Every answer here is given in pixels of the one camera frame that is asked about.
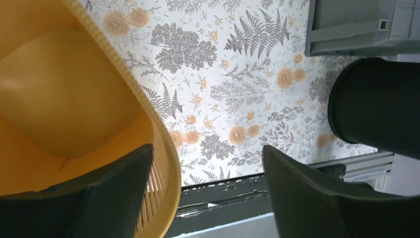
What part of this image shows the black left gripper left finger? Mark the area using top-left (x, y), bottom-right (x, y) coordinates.
top-left (0, 144), bottom-right (154, 238)

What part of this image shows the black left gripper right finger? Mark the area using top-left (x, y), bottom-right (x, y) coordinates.
top-left (262, 145), bottom-right (420, 238)

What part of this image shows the yellow bin with black liner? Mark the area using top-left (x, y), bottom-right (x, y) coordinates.
top-left (0, 0), bottom-right (181, 238)

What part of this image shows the black round plastic bin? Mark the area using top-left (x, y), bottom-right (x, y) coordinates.
top-left (327, 57), bottom-right (420, 159)

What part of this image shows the grey plastic storage bin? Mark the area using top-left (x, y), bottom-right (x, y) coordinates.
top-left (305, 0), bottom-right (420, 57)

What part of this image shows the floral patterned table mat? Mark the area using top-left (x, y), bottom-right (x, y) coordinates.
top-left (81, 0), bottom-right (376, 186)

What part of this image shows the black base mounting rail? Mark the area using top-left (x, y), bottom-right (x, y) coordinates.
top-left (164, 164), bottom-right (347, 238)

